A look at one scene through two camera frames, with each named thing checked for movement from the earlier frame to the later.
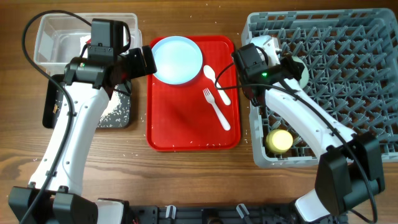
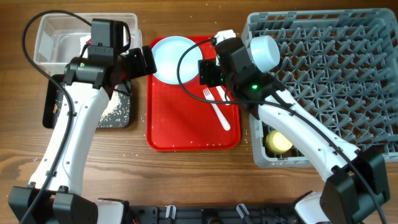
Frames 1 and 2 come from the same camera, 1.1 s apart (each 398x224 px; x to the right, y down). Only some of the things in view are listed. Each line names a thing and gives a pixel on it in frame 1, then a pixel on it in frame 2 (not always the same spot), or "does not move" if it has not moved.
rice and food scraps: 117,112 does not move
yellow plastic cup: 278,141 does not move
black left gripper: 139,68 does not move
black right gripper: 292,66 -> 207,73
